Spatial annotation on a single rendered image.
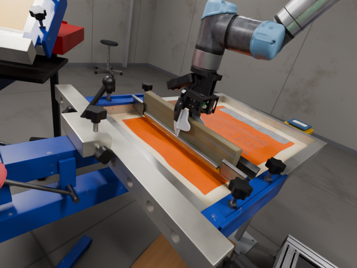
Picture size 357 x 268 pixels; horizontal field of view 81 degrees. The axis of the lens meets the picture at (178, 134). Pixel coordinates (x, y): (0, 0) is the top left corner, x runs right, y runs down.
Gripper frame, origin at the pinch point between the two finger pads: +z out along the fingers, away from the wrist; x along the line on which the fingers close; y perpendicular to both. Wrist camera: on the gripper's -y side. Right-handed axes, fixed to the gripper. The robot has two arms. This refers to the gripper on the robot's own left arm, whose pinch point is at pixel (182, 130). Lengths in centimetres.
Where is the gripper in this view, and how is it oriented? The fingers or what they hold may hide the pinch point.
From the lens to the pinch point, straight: 66.6
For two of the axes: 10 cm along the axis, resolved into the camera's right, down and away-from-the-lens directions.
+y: 6.5, 4.8, -5.9
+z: -2.2, 8.6, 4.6
